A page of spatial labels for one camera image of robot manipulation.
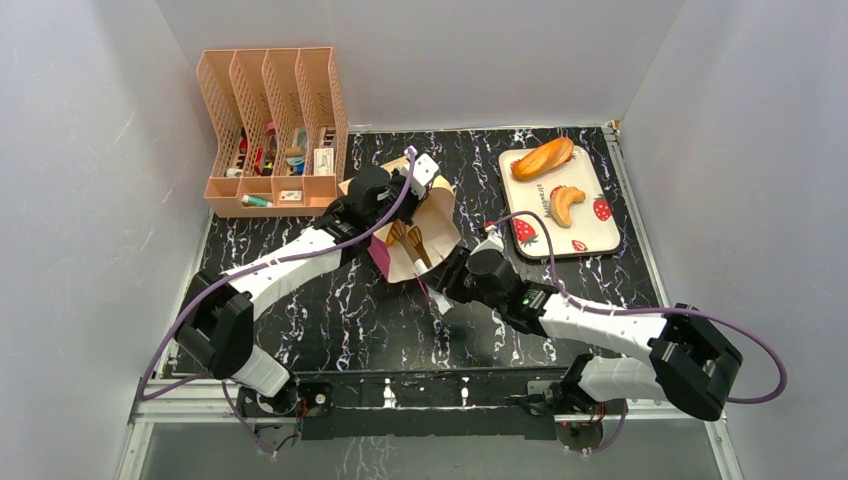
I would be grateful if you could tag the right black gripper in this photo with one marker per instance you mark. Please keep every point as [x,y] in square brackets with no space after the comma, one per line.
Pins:
[448,279]

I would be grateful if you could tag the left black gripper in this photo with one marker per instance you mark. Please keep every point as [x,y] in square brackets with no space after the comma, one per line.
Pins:
[416,203]

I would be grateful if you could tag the orange braided fake bread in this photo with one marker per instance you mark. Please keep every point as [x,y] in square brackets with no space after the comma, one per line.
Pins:
[397,234]

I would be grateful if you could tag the pink and tan paper bag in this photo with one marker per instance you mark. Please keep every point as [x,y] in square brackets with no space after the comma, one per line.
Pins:
[434,217]

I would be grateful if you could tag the metal tongs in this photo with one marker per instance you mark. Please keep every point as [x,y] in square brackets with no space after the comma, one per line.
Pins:
[422,265]

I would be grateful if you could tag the tan fake croissant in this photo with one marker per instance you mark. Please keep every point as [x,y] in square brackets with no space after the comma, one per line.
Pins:
[562,198]

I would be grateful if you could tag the long orange fake baguette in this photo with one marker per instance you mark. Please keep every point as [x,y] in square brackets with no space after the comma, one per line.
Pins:
[543,159]

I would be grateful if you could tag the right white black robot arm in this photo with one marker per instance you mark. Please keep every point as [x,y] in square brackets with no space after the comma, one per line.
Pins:
[673,355]

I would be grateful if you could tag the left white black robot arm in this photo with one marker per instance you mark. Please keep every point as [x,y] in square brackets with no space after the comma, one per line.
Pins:
[216,323]

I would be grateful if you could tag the small white box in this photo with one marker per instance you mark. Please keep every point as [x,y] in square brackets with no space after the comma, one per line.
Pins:
[324,161]

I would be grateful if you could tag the white strawberry print tray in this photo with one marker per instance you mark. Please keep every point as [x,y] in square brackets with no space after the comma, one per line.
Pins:
[593,232]

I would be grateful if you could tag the red bottle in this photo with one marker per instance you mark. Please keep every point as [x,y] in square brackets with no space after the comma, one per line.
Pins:
[271,136]

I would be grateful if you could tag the peach plastic file organizer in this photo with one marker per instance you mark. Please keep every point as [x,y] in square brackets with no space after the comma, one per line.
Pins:
[281,126]

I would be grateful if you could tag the green white tube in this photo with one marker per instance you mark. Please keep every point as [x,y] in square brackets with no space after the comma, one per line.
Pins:
[255,201]

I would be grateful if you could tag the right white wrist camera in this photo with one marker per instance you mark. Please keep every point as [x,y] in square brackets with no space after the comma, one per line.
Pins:
[492,239]

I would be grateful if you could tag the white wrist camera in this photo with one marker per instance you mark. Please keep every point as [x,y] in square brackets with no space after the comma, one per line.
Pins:
[420,172]
[492,239]

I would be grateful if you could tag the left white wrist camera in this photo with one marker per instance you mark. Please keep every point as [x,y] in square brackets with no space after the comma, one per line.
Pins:
[420,172]

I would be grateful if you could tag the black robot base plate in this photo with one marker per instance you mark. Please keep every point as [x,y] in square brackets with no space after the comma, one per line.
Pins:
[422,403]

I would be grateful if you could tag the aluminium frame rail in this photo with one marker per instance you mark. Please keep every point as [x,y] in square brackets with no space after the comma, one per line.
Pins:
[206,401]

